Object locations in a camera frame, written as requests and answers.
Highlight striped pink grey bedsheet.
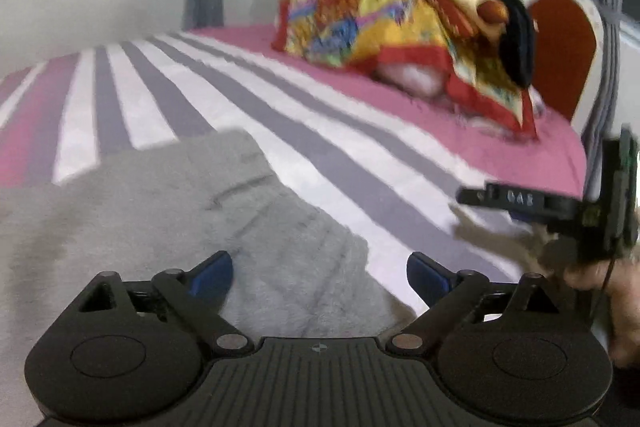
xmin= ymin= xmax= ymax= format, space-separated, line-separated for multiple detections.
xmin=1 ymin=27 xmax=586 ymax=311

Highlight colourful red yellow blanket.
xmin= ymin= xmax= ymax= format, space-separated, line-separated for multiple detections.
xmin=272 ymin=0 xmax=537 ymax=140

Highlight grey fleece pants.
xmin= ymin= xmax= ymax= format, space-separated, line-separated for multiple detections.
xmin=1 ymin=130 xmax=413 ymax=426

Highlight person's right hand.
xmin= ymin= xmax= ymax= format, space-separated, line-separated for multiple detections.
xmin=563 ymin=259 xmax=639 ymax=367

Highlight white pillow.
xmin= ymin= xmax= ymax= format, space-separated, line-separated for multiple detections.
xmin=374 ymin=64 xmax=447 ymax=100

